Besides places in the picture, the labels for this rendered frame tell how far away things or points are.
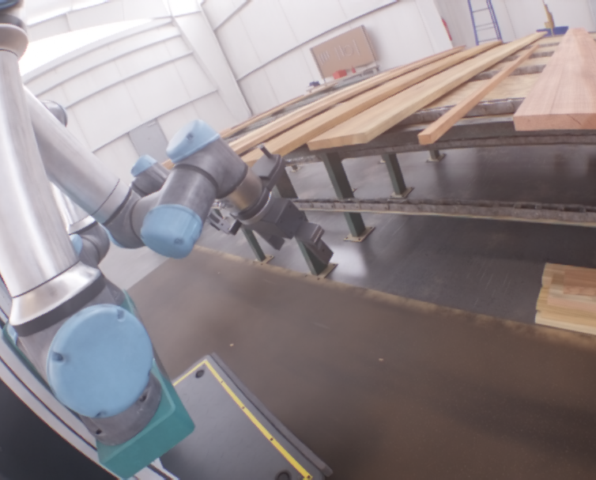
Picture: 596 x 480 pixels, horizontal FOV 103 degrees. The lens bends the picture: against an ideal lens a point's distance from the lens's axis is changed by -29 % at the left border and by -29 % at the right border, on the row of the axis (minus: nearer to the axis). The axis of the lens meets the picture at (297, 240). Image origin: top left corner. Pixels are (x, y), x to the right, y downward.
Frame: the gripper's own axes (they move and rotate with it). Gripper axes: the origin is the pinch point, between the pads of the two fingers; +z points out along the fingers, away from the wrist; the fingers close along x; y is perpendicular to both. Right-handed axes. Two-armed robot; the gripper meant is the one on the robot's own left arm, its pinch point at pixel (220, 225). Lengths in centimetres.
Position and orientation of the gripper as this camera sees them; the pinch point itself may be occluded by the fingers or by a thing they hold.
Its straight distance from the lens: 100.5
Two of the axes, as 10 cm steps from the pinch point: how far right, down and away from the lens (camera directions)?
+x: -4.2, -1.0, 9.0
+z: 7.2, 5.7, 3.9
